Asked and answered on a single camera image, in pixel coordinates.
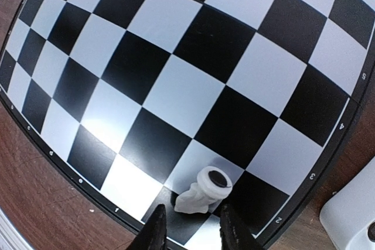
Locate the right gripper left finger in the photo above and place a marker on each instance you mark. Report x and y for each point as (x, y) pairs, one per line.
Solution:
(153, 235)

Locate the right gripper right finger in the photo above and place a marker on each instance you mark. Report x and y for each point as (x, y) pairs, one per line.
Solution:
(234, 233)

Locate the white chess knight piece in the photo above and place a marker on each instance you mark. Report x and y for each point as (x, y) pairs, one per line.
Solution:
(212, 185)

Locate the black white chessboard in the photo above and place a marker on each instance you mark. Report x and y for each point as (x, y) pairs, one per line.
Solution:
(131, 99)

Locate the white plastic tray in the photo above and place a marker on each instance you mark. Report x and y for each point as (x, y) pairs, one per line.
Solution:
(348, 217)

